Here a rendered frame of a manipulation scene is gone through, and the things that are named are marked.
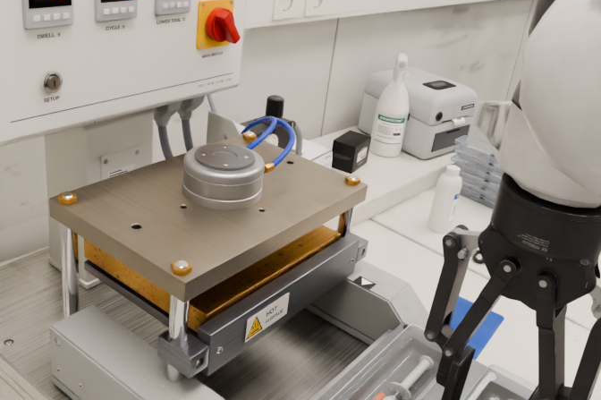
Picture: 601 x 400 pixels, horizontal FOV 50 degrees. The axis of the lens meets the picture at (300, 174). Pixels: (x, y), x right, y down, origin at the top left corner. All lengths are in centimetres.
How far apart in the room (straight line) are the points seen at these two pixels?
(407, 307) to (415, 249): 60
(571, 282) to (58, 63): 47
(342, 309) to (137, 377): 27
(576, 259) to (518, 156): 8
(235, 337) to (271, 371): 14
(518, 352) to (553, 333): 64
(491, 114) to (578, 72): 21
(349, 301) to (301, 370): 10
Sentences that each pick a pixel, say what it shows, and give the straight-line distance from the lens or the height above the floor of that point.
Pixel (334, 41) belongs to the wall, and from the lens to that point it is 163.
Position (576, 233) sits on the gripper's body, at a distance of 45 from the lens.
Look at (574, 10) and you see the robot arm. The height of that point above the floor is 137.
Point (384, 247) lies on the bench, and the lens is 131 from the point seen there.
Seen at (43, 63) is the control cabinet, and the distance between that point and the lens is 63.
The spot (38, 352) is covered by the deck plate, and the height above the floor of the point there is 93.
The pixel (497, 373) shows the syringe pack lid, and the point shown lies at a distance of 65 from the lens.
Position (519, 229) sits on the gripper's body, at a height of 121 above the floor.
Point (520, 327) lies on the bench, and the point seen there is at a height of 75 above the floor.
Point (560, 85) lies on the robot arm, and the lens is 29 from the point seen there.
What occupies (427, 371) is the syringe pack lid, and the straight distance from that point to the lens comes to 63.
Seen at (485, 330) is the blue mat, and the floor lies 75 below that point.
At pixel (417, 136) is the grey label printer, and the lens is 162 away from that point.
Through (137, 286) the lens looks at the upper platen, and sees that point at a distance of 62.
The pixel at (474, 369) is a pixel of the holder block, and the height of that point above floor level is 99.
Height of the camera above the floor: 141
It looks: 25 degrees down
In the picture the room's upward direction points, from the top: 8 degrees clockwise
